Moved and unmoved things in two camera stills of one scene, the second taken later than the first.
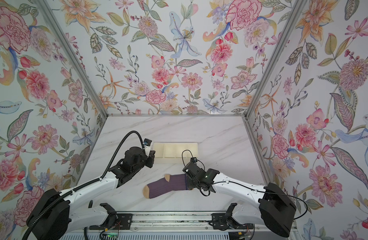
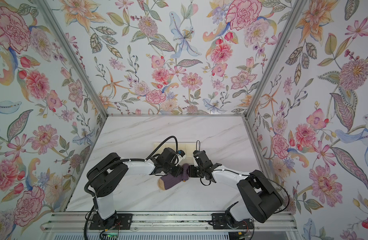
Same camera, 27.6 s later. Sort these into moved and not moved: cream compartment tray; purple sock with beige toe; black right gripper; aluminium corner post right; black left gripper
Moved: purple sock with beige toe; black right gripper; black left gripper
Not moved: aluminium corner post right; cream compartment tray
